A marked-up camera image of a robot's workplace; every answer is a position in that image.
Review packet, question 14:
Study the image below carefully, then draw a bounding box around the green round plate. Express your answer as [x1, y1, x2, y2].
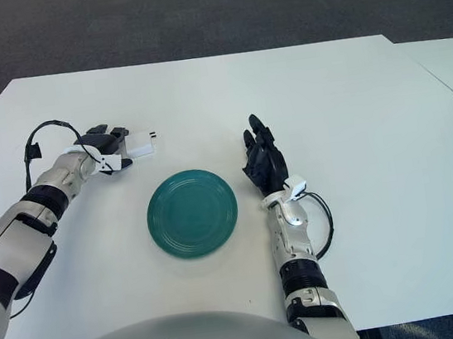
[141, 163, 245, 265]

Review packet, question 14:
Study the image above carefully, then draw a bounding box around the white charger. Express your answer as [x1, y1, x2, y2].
[124, 130, 160, 158]

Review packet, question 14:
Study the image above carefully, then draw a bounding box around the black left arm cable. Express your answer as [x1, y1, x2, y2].
[0, 114, 124, 320]

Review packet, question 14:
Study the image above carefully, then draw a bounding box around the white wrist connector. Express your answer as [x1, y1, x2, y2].
[282, 173, 310, 202]
[97, 152, 124, 175]

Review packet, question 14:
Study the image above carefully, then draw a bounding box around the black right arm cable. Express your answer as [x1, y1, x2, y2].
[304, 189, 338, 260]

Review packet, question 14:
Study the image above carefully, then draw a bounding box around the white left wrist connector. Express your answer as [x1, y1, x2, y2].
[97, 152, 124, 175]

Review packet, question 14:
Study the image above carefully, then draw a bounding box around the white right wrist connector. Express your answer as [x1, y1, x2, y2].
[282, 173, 310, 202]

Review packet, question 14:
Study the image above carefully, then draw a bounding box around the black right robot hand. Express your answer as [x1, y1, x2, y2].
[234, 109, 293, 198]

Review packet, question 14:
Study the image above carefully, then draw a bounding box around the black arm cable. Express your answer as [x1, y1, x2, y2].
[304, 189, 338, 260]
[0, 114, 124, 320]

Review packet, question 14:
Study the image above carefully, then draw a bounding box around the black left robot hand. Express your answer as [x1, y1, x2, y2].
[71, 119, 135, 176]

